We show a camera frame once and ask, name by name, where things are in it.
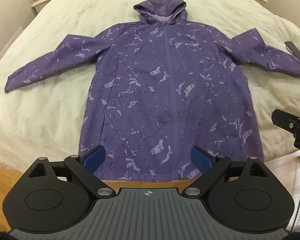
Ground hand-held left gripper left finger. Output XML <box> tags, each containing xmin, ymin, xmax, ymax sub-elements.
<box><xmin>27</xmin><ymin>145</ymin><xmax>117</xmax><ymax>197</ymax></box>

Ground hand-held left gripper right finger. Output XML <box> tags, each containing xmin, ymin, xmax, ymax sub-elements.
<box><xmin>182</xmin><ymin>145</ymin><xmax>269</xmax><ymax>197</ymax></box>

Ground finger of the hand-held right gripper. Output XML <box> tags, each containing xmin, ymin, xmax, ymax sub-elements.
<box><xmin>271</xmin><ymin>109</ymin><xmax>300</xmax><ymax>153</ymax></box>

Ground purple patterned hooded jacket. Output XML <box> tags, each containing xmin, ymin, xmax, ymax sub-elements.
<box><xmin>4</xmin><ymin>0</ymin><xmax>300</xmax><ymax>182</ymax></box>

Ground black remote control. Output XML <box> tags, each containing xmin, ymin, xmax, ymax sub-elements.
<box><xmin>284</xmin><ymin>41</ymin><xmax>300</xmax><ymax>61</ymax></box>

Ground cream bed blanket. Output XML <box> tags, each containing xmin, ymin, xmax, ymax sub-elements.
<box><xmin>0</xmin><ymin>0</ymin><xmax>300</xmax><ymax>173</ymax></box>

